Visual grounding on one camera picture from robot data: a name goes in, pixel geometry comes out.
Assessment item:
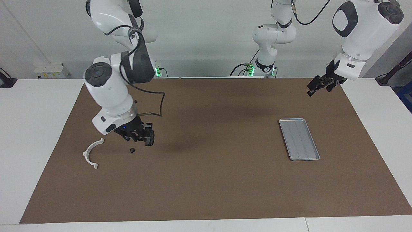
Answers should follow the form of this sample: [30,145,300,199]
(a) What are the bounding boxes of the silver metal tray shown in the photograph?
[279,118,320,161]

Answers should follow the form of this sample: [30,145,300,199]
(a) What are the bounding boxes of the black stand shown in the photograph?
[375,52,412,86]

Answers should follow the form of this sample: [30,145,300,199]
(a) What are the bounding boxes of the blue box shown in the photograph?
[397,81,412,113]

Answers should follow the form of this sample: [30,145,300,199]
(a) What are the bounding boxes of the brown table mat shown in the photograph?
[19,77,412,224]

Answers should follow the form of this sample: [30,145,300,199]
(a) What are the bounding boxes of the white power strip box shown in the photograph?
[34,63,70,79]

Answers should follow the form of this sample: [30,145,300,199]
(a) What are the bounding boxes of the black table clamp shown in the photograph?
[0,67,17,88]

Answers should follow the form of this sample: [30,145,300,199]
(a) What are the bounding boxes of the white semicircular bracket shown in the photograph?
[83,138,105,169]

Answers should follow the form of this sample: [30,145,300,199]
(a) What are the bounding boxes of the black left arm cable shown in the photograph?
[291,0,332,25]

